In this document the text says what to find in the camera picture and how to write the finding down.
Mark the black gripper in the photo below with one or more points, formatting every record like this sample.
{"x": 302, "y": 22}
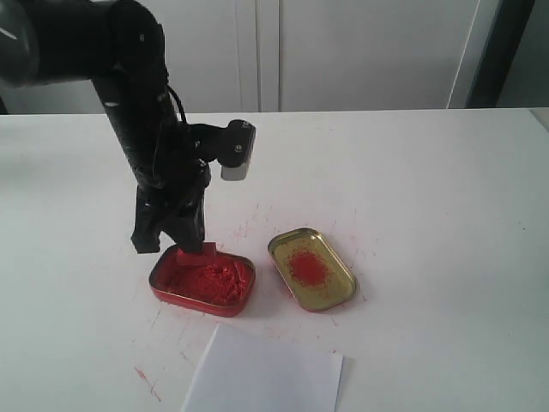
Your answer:
{"x": 171, "y": 180}

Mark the red stamp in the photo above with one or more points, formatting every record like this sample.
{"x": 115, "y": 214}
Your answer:
{"x": 204, "y": 257}

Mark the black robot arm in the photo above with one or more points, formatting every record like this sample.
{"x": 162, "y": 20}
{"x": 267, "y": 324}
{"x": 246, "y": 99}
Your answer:
{"x": 119, "y": 47}

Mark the red ink paste tin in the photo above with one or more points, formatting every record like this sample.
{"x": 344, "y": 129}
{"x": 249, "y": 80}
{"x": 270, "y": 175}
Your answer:
{"x": 221, "y": 289}

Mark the gold tin lid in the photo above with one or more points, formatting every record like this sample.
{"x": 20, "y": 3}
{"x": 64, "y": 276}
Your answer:
{"x": 312, "y": 270}

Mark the white paper sheet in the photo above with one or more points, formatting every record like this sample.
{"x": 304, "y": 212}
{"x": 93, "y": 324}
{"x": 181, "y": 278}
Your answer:
{"x": 240, "y": 371}

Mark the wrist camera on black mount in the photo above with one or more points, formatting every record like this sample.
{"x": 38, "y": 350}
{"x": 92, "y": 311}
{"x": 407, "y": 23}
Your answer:
{"x": 231, "y": 146}

